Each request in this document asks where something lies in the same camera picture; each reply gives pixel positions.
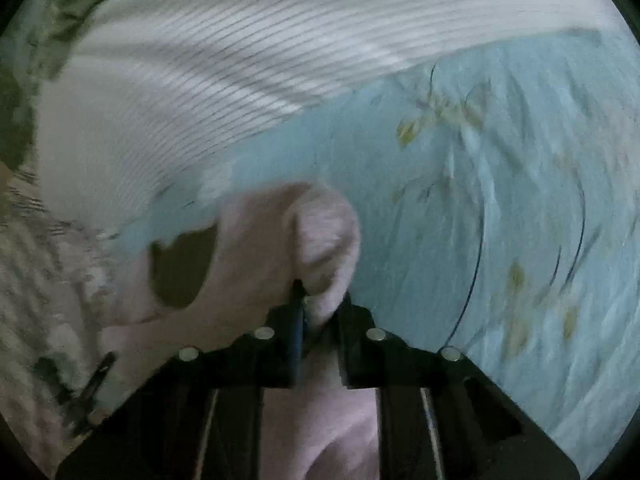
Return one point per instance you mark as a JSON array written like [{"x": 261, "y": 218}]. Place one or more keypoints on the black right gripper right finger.
[{"x": 369, "y": 356}]

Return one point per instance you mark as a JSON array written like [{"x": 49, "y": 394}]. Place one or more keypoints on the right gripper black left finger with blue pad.
[{"x": 271, "y": 355}]

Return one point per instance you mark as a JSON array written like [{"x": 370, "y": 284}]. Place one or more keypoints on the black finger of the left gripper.
[{"x": 97, "y": 378}]

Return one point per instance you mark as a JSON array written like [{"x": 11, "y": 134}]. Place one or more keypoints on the mauve knit sweater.
[{"x": 210, "y": 286}]

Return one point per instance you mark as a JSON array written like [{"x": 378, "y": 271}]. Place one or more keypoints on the plaid checked blanket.
[{"x": 58, "y": 289}]

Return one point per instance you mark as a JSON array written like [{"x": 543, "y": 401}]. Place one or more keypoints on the light blue floral bedsheet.
[{"x": 498, "y": 194}]

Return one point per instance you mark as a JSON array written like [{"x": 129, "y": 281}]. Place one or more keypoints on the white ribbed pillow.
[{"x": 149, "y": 88}]

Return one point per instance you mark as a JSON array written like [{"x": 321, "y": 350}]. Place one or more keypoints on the green floral pillow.
[{"x": 36, "y": 39}]

